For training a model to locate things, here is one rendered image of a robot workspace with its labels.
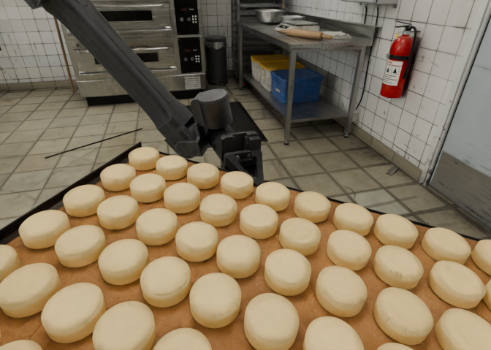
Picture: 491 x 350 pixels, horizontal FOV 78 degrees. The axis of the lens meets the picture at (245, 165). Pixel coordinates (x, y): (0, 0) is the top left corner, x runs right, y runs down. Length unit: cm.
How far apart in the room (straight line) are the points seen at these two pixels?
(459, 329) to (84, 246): 38
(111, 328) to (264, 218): 20
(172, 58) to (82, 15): 332
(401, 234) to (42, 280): 40
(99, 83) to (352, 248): 387
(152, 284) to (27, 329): 11
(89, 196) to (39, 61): 484
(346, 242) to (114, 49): 50
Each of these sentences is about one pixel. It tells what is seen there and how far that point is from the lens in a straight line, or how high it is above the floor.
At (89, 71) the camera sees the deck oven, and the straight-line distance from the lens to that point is 408.
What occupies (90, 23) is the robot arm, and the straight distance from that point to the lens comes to 64.
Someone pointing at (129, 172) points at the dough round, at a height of 102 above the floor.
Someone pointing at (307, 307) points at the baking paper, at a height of 98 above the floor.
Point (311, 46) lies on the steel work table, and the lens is 259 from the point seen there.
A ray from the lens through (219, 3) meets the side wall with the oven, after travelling 498.
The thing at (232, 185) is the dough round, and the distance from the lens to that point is 44.
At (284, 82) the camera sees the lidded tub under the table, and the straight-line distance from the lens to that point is 309.
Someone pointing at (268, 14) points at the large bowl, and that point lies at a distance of 384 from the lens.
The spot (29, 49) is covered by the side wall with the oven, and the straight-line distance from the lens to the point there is 526.
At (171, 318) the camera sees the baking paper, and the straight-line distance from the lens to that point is 33.
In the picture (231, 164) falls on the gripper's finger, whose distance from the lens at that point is 50.
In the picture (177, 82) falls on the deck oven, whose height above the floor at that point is 23.
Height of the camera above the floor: 126
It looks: 31 degrees down
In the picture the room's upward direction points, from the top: straight up
